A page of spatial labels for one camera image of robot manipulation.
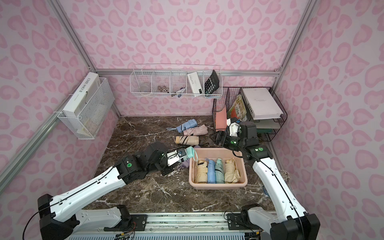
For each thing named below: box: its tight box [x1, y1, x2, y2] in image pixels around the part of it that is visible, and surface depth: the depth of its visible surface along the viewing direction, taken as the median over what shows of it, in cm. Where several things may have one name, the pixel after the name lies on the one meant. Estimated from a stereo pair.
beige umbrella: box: [194, 160, 208, 184], surface depth 87 cm
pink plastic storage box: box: [188, 148, 248, 190], surface depth 85 cm
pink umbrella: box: [183, 124, 208, 136], surface depth 106 cm
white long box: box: [62, 72, 102, 118], surface depth 71 cm
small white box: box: [187, 71, 203, 94], surface depth 94 cm
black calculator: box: [204, 69, 220, 94], surface depth 94 cm
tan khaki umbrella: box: [224, 157, 241, 184], surface depth 86 cm
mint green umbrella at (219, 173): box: [215, 158, 225, 184], surface depth 86 cm
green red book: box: [227, 94, 247, 120], surface depth 105 cm
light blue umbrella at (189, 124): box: [166, 119, 198, 133], surface depth 112 cm
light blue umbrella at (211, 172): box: [207, 159, 216, 184], surface depth 86 cm
